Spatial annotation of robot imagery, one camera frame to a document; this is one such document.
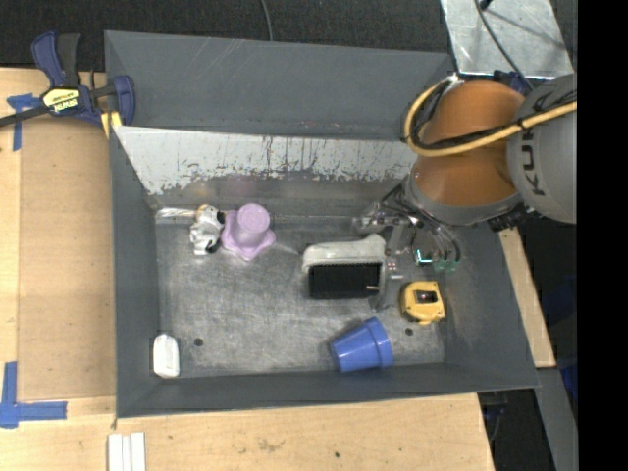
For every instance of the small white bottle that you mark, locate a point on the small white bottle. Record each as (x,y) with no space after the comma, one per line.
(166,356)

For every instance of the black cylinder on white bracket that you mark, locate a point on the black cylinder on white bracket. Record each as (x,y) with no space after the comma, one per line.
(343,280)

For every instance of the grey metal bin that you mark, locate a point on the grey metal bin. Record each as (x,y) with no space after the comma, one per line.
(255,312)

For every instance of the white and black toy cow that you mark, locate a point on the white and black toy cow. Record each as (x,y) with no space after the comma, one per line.
(203,231)

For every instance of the yellow tape measure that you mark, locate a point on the yellow tape measure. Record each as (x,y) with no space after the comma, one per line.
(423,302)

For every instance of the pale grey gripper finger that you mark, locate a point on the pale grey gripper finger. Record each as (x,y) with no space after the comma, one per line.
(384,287)
(394,290)

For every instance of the purple wavy-rimmed cup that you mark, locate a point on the purple wavy-rimmed cup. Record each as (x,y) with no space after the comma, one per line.
(250,228)

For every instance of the blue plastic cup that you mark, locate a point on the blue plastic cup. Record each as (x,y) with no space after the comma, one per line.
(363,346)

